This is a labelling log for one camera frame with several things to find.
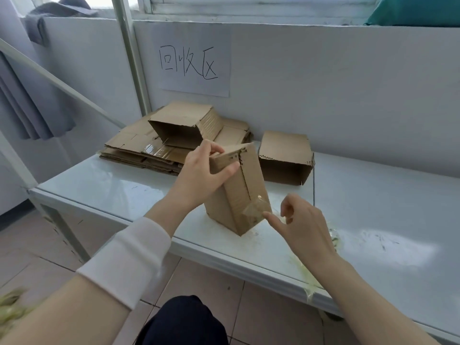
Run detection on person's left hand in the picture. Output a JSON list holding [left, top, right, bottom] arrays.
[[167, 139, 241, 212]]

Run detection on person's right hand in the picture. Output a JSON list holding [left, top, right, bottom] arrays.
[[263, 193, 341, 276]]

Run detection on small brown cardboard box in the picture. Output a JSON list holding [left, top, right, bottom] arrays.
[[204, 142, 273, 237]]

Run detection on clear tape wad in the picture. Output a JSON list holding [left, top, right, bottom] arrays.
[[287, 226, 343, 303]]

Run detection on clear tape strip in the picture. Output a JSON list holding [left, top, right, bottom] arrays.
[[242, 196, 275, 224]]

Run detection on large cardboard box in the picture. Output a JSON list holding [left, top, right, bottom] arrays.
[[148, 101, 225, 150]]

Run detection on plain brown cardboard box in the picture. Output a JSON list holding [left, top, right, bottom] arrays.
[[106, 110, 253, 166]]

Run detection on torn-edge brown cardboard box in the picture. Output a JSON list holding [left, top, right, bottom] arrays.
[[258, 131, 316, 186]]

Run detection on person's left forearm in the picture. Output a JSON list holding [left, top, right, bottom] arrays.
[[0, 195, 199, 345]]

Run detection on person's right forearm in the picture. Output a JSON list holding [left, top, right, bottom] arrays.
[[310, 256, 441, 345]]

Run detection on person's black trousers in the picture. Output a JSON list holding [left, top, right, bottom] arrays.
[[135, 295, 230, 345]]

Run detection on white handwritten paper sign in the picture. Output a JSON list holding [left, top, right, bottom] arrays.
[[156, 23, 232, 98]]

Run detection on white wrist sleeve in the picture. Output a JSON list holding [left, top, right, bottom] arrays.
[[76, 216, 173, 312]]

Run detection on white metal shelf rack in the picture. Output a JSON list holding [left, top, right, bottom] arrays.
[[0, 0, 460, 345]]

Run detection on grey curtain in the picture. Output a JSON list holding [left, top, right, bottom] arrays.
[[0, 53, 77, 141]]

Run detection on grey cloth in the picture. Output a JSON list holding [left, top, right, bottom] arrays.
[[23, 0, 100, 47]]

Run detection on pile of crumpled yellowish tape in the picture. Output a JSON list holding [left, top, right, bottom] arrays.
[[0, 289, 34, 328]]

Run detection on teal plastic bag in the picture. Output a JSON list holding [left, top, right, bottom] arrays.
[[365, 0, 460, 27]]

